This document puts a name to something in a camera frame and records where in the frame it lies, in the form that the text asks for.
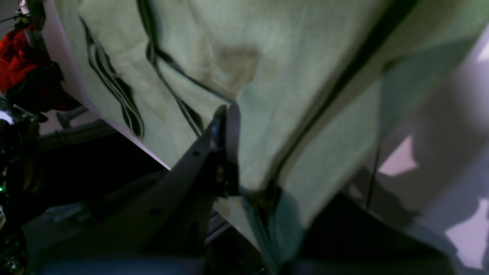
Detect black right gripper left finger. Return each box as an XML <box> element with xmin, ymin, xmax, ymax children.
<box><xmin>25</xmin><ymin>104</ymin><xmax>241</xmax><ymax>275</ymax></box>

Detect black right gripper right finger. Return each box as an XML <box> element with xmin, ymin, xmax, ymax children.
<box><xmin>283</xmin><ymin>195</ymin><xmax>456</xmax><ymax>275</ymax></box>

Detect green t-shirt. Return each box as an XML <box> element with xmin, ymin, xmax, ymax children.
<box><xmin>54</xmin><ymin>0</ymin><xmax>488</xmax><ymax>272</ymax></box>

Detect red cloth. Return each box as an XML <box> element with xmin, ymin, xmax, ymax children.
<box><xmin>0</xmin><ymin>23</ymin><xmax>81</xmax><ymax>113</ymax></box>

